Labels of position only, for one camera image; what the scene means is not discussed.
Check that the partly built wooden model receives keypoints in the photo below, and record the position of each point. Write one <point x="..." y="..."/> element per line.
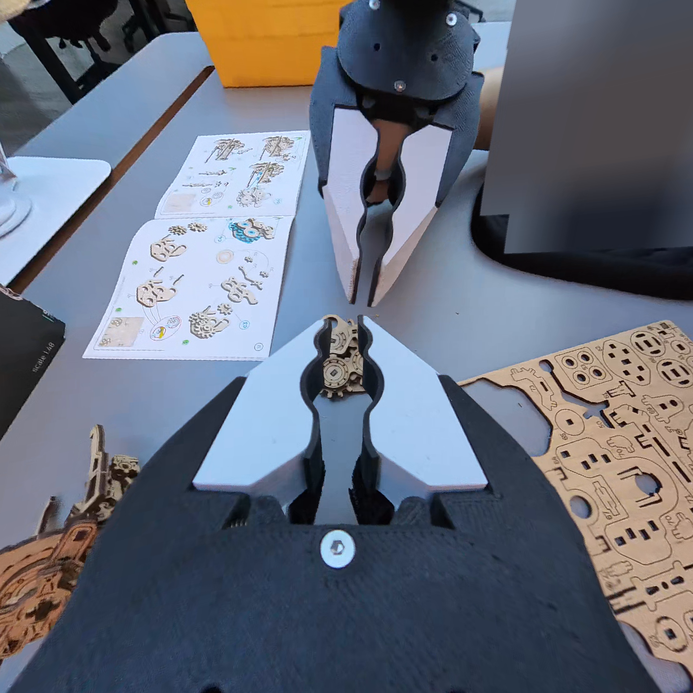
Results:
<point x="32" y="574"/>

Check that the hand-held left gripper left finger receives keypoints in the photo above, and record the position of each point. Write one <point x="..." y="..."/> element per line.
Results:
<point x="265" y="433"/>

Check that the white rounded stand base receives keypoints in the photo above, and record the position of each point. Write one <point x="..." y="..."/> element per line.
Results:
<point x="65" y="195"/>

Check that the yellow box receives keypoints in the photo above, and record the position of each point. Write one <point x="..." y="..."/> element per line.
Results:
<point x="260" y="43"/>

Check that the person's right forearm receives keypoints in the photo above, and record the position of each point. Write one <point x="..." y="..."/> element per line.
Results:
<point x="490" y="108"/>

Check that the black padded chair armrest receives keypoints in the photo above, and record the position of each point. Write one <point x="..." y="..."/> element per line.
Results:
<point x="595" y="276"/>

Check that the black office chair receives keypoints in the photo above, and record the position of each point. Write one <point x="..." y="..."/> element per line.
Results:
<point x="81" y="32"/>

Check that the adjacent grey table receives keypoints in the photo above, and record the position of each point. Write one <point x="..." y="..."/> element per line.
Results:
<point x="108" y="108"/>

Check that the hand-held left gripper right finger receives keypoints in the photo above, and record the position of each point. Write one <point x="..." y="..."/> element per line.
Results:
<point x="417" y="433"/>

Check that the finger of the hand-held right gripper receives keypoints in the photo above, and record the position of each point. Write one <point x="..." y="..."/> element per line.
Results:
<point x="344" y="178"/>
<point x="425" y="184"/>

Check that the laser-cut plywood parts sheet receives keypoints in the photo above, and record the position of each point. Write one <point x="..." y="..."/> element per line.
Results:
<point x="568" y="429"/>

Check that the black product box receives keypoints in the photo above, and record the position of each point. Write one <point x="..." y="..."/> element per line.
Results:
<point x="27" y="357"/>

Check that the small wooden gear assembly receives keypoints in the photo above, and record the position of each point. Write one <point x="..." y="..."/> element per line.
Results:
<point x="341" y="341"/>

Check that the white instruction booklet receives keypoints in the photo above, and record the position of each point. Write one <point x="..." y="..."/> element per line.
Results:
<point x="195" y="281"/>

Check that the grey desk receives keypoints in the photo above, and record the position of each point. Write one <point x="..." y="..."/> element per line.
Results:
<point x="162" y="400"/>

